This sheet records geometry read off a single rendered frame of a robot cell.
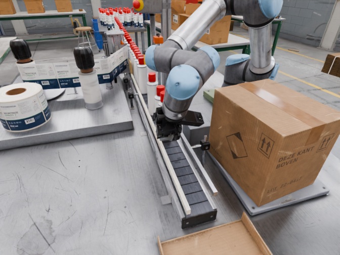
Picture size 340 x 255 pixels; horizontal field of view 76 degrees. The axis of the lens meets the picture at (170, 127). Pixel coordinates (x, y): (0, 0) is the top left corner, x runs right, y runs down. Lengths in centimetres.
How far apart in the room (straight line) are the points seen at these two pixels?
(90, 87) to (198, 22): 60
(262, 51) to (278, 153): 55
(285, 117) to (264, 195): 23
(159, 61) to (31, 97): 62
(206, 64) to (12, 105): 80
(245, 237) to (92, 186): 51
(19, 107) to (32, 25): 776
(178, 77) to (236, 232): 46
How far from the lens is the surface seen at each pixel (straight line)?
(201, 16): 80
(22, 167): 102
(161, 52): 67
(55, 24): 873
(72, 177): 89
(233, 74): 122
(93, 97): 115
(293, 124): 64
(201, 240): 68
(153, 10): 124
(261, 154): 65
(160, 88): 85
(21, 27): 880
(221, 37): 293
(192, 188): 72
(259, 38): 99
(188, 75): 52
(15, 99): 109
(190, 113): 70
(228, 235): 70
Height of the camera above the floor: 143
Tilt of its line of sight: 34 degrees down
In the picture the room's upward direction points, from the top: straight up
